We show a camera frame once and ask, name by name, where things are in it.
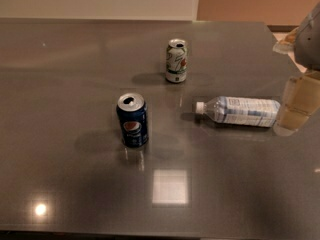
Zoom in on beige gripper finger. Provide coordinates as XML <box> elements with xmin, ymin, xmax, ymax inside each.
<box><xmin>273</xmin><ymin>71</ymin><xmax>320</xmax><ymax>136</ymax></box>
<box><xmin>273</xmin><ymin>28</ymin><xmax>298</xmax><ymax>54</ymax></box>

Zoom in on clear plastic water bottle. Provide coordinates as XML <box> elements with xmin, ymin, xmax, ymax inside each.
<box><xmin>195</xmin><ymin>96</ymin><xmax>280</xmax><ymax>128</ymax></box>

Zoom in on blue Pepsi can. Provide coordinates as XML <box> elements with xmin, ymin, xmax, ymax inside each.
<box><xmin>116</xmin><ymin>93</ymin><xmax>148</xmax><ymax>148</ymax></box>

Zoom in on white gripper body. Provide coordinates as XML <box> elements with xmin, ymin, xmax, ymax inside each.
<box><xmin>294</xmin><ymin>2</ymin><xmax>320</xmax><ymax>70</ymax></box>

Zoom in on white green 7up can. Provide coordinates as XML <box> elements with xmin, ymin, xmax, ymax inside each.
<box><xmin>165</xmin><ymin>38</ymin><xmax>188</xmax><ymax>83</ymax></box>

